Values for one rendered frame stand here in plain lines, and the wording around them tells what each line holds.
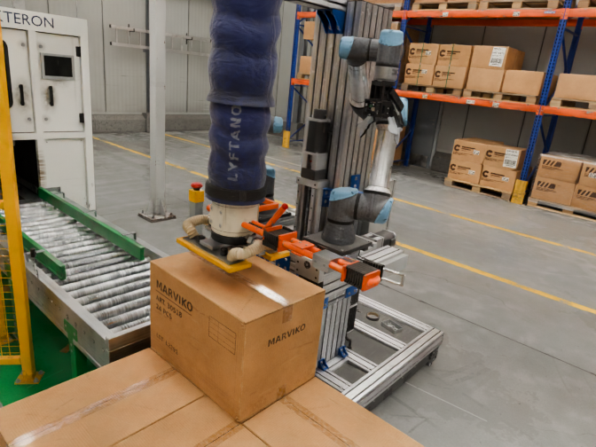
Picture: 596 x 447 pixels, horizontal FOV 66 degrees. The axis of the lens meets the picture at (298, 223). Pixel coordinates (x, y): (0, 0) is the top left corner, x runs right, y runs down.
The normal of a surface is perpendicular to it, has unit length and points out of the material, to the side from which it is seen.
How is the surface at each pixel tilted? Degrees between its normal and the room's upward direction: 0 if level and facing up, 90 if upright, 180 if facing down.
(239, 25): 73
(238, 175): 79
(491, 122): 90
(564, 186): 91
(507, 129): 90
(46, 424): 0
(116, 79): 90
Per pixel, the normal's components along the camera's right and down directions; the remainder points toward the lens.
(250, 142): 0.44, -0.04
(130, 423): 0.10, -0.95
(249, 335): 0.72, 0.28
